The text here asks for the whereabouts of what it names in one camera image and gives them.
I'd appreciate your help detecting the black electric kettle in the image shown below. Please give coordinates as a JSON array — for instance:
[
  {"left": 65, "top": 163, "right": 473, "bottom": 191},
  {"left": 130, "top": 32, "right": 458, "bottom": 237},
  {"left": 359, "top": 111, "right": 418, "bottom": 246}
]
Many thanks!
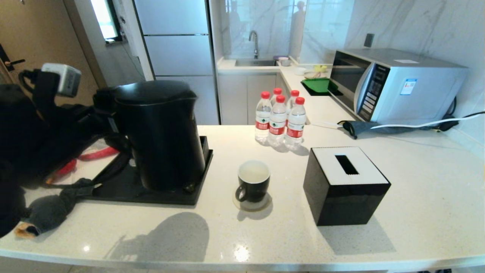
[{"left": 93, "top": 80, "right": 207, "bottom": 192}]

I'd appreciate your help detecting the black rectangular tray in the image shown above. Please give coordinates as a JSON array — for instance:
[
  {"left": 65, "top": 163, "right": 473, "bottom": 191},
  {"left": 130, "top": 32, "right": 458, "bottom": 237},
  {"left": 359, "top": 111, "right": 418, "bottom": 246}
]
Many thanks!
[{"left": 81, "top": 136, "right": 213, "bottom": 206}]

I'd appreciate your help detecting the brown wooden door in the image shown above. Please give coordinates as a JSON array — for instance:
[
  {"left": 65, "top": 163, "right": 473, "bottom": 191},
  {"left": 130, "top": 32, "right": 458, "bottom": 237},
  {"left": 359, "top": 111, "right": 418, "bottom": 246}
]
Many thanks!
[{"left": 0, "top": 0, "right": 108, "bottom": 108}]

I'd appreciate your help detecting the dark grey cloth sleeve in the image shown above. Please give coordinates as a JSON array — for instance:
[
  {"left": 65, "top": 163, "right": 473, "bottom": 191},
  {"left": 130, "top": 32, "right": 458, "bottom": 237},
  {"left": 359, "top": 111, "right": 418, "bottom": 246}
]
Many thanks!
[{"left": 15, "top": 178, "right": 99, "bottom": 238}]

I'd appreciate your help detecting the silver three-door fridge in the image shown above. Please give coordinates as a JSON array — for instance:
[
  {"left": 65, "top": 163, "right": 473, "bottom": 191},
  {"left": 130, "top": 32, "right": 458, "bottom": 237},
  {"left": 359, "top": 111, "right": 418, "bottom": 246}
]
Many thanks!
[{"left": 133, "top": 0, "right": 221, "bottom": 126}]

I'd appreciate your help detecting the white sink cabinet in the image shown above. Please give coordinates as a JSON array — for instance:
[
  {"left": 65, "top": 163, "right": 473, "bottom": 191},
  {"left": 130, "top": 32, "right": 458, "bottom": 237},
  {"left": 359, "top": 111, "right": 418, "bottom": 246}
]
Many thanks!
[{"left": 218, "top": 72, "right": 290, "bottom": 126}]

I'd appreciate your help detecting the steel kitchen sink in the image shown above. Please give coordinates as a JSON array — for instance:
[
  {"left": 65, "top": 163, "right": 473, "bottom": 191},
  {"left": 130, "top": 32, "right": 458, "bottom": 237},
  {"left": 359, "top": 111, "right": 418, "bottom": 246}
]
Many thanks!
[{"left": 235, "top": 59, "right": 277, "bottom": 67}]

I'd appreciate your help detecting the black mug white inside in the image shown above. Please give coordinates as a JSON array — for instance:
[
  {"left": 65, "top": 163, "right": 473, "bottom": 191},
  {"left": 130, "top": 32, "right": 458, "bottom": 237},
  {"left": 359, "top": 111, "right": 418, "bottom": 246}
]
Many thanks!
[{"left": 235, "top": 160, "right": 271, "bottom": 203}]

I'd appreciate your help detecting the chrome kitchen faucet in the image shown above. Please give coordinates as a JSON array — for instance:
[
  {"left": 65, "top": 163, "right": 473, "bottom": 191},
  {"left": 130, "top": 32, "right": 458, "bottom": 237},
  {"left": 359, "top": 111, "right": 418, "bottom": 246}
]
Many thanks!
[{"left": 249, "top": 30, "right": 260, "bottom": 60}]

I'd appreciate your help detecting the round translucent coaster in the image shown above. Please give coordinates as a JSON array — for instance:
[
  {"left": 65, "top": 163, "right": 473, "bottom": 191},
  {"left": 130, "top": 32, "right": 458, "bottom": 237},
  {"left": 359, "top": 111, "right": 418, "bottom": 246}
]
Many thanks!
[{"left": 232, "top": 188, "right": 273, "bottom": 212}]

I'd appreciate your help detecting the green cutting board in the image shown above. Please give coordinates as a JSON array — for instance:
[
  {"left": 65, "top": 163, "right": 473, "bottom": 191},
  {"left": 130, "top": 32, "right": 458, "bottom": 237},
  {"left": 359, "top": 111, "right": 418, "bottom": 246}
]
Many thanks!
[{"left": 302, "top": 77, "right": 340, "bottom": 96}]

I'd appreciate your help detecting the black tissue box white lid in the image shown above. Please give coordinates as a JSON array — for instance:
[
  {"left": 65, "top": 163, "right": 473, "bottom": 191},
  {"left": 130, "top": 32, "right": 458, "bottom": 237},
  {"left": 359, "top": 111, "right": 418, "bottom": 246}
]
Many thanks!
[{"left": 303, "top": 146, "right": 391, "bottom": 226}]

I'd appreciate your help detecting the silver microwave oven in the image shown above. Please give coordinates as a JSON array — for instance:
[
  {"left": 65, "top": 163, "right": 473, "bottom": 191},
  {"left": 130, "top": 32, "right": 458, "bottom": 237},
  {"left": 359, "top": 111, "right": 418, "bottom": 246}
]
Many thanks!
[{"left": 329, "top": 48, "right": 469, "bottom": 126}]

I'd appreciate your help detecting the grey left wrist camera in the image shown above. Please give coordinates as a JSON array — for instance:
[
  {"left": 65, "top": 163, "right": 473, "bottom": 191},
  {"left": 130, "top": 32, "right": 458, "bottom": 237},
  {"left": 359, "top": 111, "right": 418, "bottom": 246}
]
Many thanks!
[{"left": 41, "top": 63, "right": 81, "bottom": 97}]

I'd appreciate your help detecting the window with dark frame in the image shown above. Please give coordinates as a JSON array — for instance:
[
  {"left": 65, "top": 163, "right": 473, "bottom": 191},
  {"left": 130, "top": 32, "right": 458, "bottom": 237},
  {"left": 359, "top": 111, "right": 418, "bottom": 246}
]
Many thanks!
[{"left": 90, "top": 0, "right": 124, "bottom": 43}]

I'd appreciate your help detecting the white power cable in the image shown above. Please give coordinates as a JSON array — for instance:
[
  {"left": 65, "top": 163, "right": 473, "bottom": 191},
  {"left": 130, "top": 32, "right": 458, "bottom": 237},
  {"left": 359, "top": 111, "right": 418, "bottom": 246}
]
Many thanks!
[{"left": 311, "top": 112, "right": 485, "bottom": 130}]

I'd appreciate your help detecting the black power cable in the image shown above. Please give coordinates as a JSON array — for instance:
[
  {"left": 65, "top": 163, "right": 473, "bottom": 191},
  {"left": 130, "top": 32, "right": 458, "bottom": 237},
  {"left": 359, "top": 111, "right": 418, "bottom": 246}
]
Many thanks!
[{"left": 434, "top": 96, "right": 485, "bottom": 132}]

